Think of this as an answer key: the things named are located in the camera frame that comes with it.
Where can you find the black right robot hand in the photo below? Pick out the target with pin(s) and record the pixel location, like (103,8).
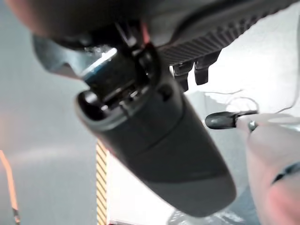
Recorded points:
(164,152)

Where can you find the yellow black hazard tape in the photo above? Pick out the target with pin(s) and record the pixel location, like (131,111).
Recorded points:
(101,187)

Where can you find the pale held object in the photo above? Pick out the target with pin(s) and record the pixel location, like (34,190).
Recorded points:
(269,152)

